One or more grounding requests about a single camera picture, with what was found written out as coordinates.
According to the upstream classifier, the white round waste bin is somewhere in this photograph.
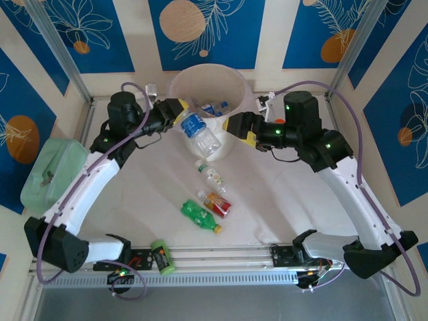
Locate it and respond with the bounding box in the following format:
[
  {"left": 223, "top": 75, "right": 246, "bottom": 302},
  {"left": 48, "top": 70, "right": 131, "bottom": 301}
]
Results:
[{"left": 168, "top": 63, "right": 251, "bottom": 162}]

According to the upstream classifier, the left base wiring board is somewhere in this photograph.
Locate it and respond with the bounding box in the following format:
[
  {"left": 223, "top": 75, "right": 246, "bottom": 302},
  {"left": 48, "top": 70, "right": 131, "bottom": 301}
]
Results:
[{"left": 106, "top": 267, "right": 135, "bottom": 295}]

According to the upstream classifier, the mint green zipper pouch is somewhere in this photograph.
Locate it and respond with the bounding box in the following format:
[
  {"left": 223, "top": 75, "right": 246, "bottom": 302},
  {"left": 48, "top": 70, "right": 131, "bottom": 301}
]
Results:
[{"left": 19, "top": 138, "right": 91, "bottom": 217}]

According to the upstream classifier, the right base wiring board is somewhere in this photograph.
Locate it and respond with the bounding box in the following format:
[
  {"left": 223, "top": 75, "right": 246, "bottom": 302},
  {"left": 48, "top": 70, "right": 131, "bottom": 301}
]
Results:
[{"left": 296, "top": 267, "right": 322, "bottom": 292}]

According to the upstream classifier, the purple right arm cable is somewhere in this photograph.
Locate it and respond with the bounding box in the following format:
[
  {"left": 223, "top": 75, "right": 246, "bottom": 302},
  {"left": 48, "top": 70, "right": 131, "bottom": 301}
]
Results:
[{"left": 274, "top": 80, "right": 421, "bottom": 298}]

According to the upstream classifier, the grey metal panel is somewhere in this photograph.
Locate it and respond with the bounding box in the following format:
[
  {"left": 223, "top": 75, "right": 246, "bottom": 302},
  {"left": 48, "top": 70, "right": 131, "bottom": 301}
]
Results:
[{"left": 31, "top": 267, "right": 407, "bottom": 321}]

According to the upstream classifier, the aluminium frame post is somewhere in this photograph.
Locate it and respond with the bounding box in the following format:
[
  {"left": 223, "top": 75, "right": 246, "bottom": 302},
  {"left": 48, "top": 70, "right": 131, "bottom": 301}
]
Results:
[
  {"left": 324, "top": 0, "right": 386, "bottom": 100},
  {"left": 25, "top": 0, "right": 94, "bottom": 104}
]

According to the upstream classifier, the base wiring board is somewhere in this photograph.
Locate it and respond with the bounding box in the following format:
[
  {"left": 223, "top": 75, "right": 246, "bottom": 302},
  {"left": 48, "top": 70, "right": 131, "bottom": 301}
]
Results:
[
  {"left": 296, "top": 267, "right": 322, "bottom": 292},
  {"left": 106, "top": 267, "right": 135, "bottom": 295}
]

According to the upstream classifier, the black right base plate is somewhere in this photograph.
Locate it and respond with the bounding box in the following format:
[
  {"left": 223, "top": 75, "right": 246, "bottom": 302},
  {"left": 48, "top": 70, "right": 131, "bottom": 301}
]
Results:
[{"left": 270, "top": 245, "right": 334, "bottom": 269}]

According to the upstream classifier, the red yellow label bottle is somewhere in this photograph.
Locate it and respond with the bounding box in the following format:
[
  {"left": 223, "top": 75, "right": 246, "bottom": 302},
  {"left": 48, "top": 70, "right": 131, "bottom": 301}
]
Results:
[{"left": 197, "top": 189, "right": 233, "bottom": 219}]

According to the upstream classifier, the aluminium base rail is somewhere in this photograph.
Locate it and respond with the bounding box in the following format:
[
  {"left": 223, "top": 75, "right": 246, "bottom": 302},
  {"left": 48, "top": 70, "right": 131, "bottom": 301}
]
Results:
[{"left": 26, "top": 241, "right": 393, "bottom": 272}]

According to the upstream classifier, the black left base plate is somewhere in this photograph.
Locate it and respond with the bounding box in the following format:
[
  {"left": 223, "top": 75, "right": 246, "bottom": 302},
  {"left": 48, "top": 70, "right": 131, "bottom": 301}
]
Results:
[{"left": 92, "top": 247, "right": 155, "bottom": 272}]

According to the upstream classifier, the green bottle yellow cap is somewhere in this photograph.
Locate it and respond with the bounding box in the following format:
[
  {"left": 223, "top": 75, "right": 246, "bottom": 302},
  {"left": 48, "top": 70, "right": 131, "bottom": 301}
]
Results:
[{"left": 180, "top": 199, "right": 223, "bottom": 234}]

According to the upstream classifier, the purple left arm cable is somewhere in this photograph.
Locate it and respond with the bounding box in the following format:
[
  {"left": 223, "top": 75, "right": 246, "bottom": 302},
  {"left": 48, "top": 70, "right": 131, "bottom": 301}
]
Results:
[{"left": 35, "top": 82, "right": 151, "bottom": 300}]

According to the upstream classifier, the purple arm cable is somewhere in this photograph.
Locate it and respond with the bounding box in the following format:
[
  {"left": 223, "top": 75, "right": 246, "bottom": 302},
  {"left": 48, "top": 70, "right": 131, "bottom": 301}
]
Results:
[
  {"left": 35, "top": 82, "right": 151, "bottom": 300},
  {"left": 274, "top": 80, "right": 421, "bottom": 298}
]

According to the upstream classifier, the slotted grey cable duct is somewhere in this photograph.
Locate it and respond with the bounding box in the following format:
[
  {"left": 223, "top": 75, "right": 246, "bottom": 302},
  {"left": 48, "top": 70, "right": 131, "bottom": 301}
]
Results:
[{"left": 43, "top": 270, "right": 299, "bottom": 289}]

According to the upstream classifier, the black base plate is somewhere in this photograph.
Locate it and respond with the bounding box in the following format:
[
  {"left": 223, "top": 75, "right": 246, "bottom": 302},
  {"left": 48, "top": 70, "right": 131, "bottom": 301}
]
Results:
[
  {"left": 92, "top": 247, "right": 155, "bottom": 272},
  {"left": 270, "top": 245, "right": 334, "bottom": 269}
]

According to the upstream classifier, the clear plastic bin liner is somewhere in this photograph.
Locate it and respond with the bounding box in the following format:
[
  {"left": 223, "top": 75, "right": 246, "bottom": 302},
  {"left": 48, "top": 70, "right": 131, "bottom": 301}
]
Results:
[{"left": 166, "top": 64, "right": 253, "bottom": 136}]

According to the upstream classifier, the green cylindrical can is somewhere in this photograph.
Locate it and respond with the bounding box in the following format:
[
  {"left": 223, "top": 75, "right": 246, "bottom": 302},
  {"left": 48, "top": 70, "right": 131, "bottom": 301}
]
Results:
[{"left": 149, "top": 239, "right": 177, "bottom": 277}]

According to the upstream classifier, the blue label white cap bottle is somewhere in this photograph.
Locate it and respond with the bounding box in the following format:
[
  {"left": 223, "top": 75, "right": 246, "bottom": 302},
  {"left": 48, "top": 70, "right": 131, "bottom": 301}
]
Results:
[{"left": 179, "top": 112, "right": 223, "bottom": 158}]

